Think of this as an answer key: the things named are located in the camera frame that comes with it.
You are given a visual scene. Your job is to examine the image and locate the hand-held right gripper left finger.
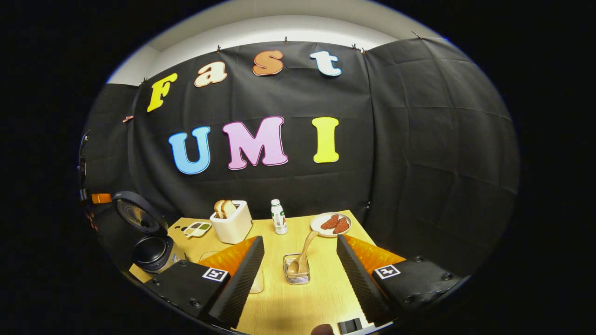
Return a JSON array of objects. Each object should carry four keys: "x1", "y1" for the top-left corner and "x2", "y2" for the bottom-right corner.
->
[{"x1": 144, "y1": 235, "x2": 265, "y2": 329}]

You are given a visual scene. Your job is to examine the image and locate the dark lidded rice cooker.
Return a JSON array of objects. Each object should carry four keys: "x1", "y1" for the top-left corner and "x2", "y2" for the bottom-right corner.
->
[{"x1": 112, "y1": 191, "x2": 187, "y2": 274}]

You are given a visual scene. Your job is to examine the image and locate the black backdrop cloth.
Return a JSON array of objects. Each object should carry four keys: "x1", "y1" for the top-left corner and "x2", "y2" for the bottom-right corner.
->
[{"x1": 79, "y1": 37, "x2": 520, "y2": 280}]

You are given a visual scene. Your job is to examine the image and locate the white toaster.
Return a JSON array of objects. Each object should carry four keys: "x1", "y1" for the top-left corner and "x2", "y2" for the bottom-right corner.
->
[{"x1": 210, "y1": 200, "x2": 253, "y2": 244}]

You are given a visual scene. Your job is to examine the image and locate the white drink bottle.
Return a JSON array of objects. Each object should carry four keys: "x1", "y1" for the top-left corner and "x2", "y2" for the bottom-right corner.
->
[{"x1": 271, "y1": 199, "x2": 288, "y2": 235}]

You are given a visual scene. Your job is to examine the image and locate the white round plate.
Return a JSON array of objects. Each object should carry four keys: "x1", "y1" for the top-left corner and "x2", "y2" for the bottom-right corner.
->
[{"x1": 310, "y1": 212, "x2": 352, "y2": 238}]

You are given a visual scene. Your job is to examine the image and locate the white sectioned bean dish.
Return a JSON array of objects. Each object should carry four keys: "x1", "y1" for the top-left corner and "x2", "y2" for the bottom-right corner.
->
[{"x1": 183, "y1": 221, "x2": 212, "y2": 238}]

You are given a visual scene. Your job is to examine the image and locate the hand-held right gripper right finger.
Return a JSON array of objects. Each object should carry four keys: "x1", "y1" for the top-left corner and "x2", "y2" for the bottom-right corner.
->
[{"x1": 336, "y1": 234, "x2": 464, "y2": 326}]

